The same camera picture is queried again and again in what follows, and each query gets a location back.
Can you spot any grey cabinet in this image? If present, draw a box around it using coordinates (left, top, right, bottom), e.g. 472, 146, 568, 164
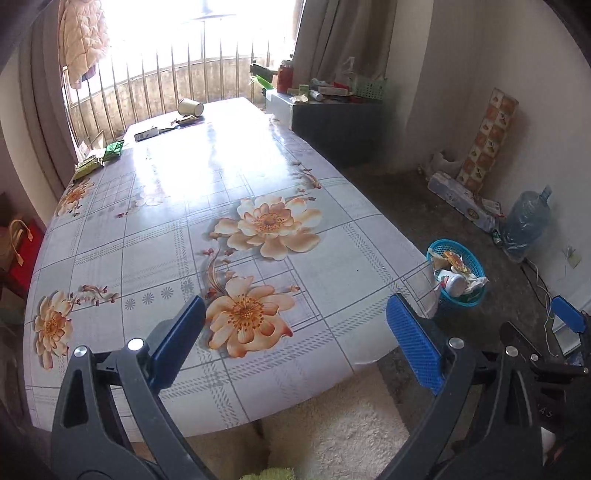
265, 90, 385, 168

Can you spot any peach quilted jacket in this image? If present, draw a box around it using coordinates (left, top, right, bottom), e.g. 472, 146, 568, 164
58, 0, 110, 89

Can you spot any blue plastic basket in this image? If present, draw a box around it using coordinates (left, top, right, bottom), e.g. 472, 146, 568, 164
426, 239, 489, 308

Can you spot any metal window railing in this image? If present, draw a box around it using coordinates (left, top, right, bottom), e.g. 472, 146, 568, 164
62, 32, 296, 153

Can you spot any large clear water jug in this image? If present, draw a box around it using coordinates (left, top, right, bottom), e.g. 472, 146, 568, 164
501, 185, 553, 262

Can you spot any tissue roll pack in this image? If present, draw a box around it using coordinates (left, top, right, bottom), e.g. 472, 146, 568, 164
427, 171, 502, 234

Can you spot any floral tablecloth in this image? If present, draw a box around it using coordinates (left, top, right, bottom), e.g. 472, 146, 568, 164
23, 97, 439, 439

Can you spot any white plastic bottle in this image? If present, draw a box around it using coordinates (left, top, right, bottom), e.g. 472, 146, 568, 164
436, 269, 466, 297

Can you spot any red bottle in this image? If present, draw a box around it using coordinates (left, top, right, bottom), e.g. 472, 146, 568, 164
277, 60, 295, 94

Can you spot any green plastic basket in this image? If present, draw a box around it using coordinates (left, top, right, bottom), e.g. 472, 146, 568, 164
352, 75, 387, 101

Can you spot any beige curtain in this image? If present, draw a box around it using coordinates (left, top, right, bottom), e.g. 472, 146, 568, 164
18, 28, 79, 204
293, 0, 398, 88

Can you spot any red gift bag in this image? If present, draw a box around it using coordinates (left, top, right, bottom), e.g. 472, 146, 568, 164
9, 219, 45, 296

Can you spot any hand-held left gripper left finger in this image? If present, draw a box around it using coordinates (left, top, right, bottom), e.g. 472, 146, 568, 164
51, 295, 218, 480

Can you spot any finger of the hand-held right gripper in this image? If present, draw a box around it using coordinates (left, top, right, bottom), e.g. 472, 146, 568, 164
500, 322, 591, 416
551, 295, 591, 342

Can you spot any orange snack bag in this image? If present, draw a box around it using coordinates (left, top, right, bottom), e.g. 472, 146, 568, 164
442, 250, 476, 278

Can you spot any clutter of tubes and boxes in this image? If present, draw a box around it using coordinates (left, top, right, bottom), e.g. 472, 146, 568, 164
288, 78, 358, 104

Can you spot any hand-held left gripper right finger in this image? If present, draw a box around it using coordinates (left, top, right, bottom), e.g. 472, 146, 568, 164
379, 293, 546, 480

